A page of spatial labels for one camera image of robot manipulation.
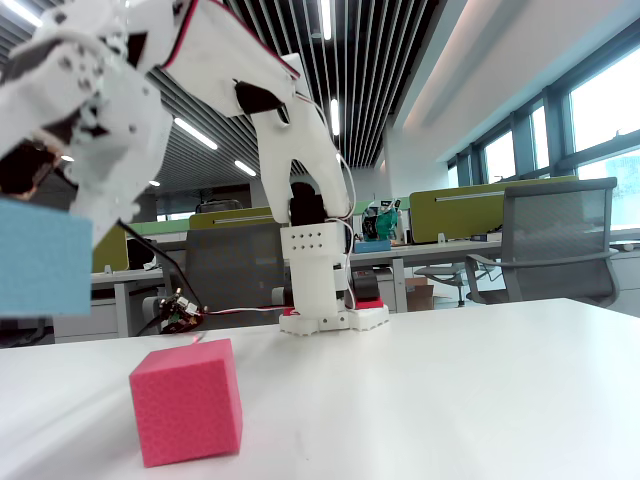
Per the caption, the brown cardboard box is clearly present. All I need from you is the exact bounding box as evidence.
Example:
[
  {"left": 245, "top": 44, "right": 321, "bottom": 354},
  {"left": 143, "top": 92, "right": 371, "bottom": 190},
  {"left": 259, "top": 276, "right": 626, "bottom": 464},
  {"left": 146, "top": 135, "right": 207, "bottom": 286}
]
[{"left": 404, "top": 278, "right": 452, "bottom": 313}]

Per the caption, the green plastic gadget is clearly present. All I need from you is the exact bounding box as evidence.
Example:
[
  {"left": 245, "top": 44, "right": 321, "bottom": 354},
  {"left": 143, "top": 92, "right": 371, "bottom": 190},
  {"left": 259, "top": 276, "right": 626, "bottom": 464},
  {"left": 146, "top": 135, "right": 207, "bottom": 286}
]
[{"left": 362, "top": 199, "right": 402, "bottom": 242}]

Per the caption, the red black arm cable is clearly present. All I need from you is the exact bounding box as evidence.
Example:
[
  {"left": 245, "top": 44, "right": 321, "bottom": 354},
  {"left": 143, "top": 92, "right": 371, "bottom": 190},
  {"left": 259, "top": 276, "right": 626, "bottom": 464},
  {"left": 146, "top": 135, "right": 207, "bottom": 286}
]
[{"left": 161, "top": 0, "right": 302, "bottom": 81}]

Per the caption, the dark grey office chair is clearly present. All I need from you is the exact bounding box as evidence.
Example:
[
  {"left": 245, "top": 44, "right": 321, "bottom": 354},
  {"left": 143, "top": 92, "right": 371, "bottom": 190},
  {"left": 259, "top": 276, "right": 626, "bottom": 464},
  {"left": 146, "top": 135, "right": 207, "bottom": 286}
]
[{"left": 142, "top": 219, "right": 296, "bottom": 334}]

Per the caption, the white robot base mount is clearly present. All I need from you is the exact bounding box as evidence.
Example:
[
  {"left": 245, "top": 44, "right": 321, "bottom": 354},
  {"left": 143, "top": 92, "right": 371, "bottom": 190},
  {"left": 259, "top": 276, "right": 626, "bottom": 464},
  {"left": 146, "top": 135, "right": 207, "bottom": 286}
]
[{"left": 278, "top": 298, "right": 391, "bottom": 338}]

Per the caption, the green desk partition panel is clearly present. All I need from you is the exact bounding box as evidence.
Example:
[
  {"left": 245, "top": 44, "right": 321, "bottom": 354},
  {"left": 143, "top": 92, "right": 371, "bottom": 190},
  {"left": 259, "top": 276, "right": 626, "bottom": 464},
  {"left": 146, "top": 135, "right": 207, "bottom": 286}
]
[
  {"left": 188, "top": 205, "right": 277, "bottom": 232},
  {"left": 91, "top": 225, "right": 128, "bottom": 274},
  {"left": 408, "top": 175, "right": 580, "bottom": 245}
]

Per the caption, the blue flat box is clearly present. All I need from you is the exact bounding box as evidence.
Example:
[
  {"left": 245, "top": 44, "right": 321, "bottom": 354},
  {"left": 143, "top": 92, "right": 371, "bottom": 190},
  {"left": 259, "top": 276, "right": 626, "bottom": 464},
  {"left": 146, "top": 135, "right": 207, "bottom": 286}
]
[{"left": 353, "top": 238, "right": 393, "bottom": 254}]

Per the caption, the grey mesh office chair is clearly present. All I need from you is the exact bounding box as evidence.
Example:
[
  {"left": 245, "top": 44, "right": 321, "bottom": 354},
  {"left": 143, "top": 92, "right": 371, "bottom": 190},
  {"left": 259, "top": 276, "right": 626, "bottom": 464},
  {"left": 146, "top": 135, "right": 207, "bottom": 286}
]
[{"left": 464, "top": 177, "right": 621, "bottom": 308}]

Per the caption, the white drawer cabinet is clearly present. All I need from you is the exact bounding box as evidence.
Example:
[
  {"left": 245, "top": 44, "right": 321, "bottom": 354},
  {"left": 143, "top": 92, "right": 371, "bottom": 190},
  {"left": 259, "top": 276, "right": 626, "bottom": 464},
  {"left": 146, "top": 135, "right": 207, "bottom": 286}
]
[{"left": 52, "top": 298, "right": 119, "bottom": 344}]

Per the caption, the red white servo cable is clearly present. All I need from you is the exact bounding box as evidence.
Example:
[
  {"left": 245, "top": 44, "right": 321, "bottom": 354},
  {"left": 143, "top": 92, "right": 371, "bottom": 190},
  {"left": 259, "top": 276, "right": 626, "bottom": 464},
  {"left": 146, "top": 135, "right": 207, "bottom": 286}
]
[{"left": 199, "top": 304, "right": 297, "bottom": 318}]

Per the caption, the red foam cube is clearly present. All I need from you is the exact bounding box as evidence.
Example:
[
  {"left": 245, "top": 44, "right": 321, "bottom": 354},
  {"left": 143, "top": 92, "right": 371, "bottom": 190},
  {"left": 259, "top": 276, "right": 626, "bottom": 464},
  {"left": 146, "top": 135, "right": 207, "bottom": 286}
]
[{"left": 128, "top": 338, "right": 244, "bottom": 469}]

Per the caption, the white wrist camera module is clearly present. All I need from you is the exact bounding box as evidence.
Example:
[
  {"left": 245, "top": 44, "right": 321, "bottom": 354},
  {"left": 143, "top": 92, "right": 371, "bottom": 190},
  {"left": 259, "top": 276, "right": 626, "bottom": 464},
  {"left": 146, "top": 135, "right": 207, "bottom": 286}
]
[{"left": 0, "top": 84, "right": 94, "bottom": 199}]

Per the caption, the white office desk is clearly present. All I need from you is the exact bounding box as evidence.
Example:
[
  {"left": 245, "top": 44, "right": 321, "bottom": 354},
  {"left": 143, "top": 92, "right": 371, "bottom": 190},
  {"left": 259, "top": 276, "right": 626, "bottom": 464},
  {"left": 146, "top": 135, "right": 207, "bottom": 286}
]
[
  {"left": 349, "top": 227, "right": 640, "bottom": 314},
  {"left": 0, "top": 268, "right": 166, "bottom": 347}
]

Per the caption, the blue foam cube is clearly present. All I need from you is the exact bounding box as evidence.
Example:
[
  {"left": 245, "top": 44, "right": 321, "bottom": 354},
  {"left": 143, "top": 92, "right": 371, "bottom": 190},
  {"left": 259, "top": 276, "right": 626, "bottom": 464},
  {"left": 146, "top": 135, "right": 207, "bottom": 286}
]
[{"left": 0, "top": 197, "right": 94, "bottom": 318}]

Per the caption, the black camera cable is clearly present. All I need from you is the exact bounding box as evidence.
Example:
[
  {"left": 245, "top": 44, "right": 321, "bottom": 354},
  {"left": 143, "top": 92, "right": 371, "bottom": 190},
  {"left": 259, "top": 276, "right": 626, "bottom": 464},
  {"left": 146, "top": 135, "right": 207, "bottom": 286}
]
[{"left": 117, "top": 222, "right": 207, "bottom": 314}]

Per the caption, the black bag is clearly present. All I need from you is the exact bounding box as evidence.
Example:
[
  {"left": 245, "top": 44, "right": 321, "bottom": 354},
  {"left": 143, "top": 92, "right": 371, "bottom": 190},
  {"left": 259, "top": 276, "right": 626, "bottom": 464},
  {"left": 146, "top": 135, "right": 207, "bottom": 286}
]
[{"left": 125, "top": 237, "right": 154, "bottom": 272}]

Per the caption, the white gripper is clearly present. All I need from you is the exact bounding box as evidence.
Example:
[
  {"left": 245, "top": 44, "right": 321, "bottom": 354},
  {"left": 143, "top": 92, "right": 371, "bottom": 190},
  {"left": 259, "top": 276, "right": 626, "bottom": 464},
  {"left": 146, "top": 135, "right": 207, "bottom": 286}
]
[{"left": 0, "top": 4, "right": 174, "bottom": 242}]

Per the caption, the small controller circuit board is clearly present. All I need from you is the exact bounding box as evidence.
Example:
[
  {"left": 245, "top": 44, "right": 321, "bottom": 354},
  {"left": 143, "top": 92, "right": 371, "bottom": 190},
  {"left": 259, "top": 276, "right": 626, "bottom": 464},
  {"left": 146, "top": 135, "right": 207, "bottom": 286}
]
[{"left": 158, "top": 294, "right": 204, "bottom": 335}]

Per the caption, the light grey swivel chair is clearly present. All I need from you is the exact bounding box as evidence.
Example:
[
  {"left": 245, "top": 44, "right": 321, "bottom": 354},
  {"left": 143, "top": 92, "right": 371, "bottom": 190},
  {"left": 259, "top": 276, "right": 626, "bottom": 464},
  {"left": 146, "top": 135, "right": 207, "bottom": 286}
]
[{"left": 413, "top": 263, "right": 469, "bottom": 307}]

